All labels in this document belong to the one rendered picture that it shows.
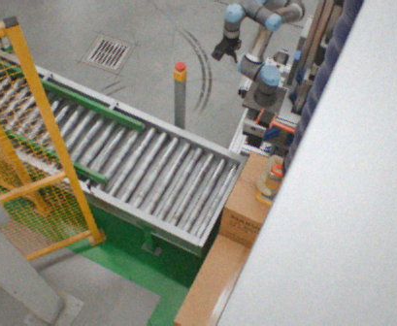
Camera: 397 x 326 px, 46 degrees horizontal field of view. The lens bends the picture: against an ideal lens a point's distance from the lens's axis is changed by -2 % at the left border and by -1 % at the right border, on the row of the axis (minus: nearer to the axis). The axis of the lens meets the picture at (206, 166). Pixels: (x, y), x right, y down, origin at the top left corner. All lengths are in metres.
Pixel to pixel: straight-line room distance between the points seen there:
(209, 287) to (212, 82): 2.04
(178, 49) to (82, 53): 0.88
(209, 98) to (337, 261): 3.91
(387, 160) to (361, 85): 0.06
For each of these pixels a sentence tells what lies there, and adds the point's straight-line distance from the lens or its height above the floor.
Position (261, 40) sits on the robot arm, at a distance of 2.72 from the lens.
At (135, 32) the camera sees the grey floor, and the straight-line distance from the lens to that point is 4.70.
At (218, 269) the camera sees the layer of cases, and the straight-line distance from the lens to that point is 2.91.
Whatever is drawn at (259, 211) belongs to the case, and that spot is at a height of 0.94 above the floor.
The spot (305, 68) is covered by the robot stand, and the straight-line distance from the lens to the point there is 2.85.
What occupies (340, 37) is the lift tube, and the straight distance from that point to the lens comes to 1.62.
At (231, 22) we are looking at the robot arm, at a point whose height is 1.79.
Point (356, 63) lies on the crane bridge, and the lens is 0.39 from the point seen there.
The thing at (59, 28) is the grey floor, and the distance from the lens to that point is 4.84.
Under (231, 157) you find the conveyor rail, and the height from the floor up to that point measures 0.59.
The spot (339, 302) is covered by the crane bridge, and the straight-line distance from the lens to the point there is 0.29.
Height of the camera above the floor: 3.32
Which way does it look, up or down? 61 degrees down
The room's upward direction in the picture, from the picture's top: 6 degrees clockwise
